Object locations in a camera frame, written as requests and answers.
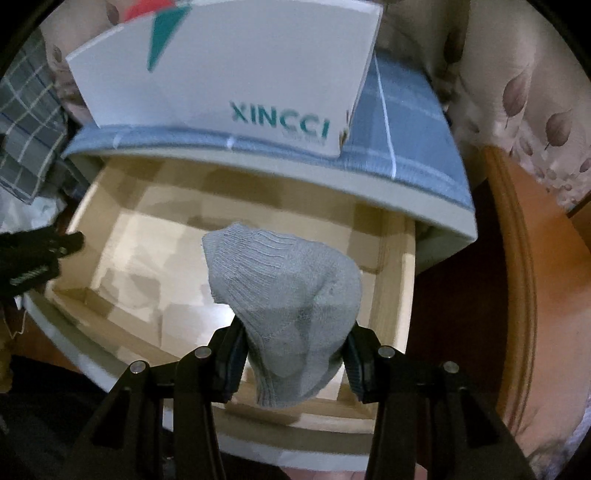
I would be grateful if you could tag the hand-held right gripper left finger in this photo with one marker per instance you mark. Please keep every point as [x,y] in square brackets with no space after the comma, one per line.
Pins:
[235,360]

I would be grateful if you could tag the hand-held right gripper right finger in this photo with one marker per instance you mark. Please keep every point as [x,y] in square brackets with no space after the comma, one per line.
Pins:
[358,364]

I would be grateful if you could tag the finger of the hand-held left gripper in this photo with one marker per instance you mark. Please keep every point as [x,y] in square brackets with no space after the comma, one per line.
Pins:
[67,242]

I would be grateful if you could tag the grey ribbed sock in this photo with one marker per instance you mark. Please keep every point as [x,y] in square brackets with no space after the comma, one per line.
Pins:
[286,314]

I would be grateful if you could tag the wooden drawer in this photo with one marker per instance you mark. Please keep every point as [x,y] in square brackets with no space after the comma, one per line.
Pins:
[152,258]

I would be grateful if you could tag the grey plaid cloth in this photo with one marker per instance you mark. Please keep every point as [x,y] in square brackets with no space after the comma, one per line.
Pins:
[27,129]

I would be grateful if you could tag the grey nightstand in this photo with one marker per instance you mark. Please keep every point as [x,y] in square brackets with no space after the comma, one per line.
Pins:
[443,226]

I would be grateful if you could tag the blue checked cloth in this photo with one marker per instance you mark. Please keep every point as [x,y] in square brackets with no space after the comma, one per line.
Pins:
[406,138]

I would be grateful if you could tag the white shoe box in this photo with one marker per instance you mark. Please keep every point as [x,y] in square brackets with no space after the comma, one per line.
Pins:
[231,78]

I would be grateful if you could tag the beige leaf-print curtain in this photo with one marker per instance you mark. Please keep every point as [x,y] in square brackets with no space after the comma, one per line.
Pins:
[531,83]

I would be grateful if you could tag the wooden bed frame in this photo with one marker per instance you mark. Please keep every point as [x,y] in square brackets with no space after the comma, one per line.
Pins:
[554,277]

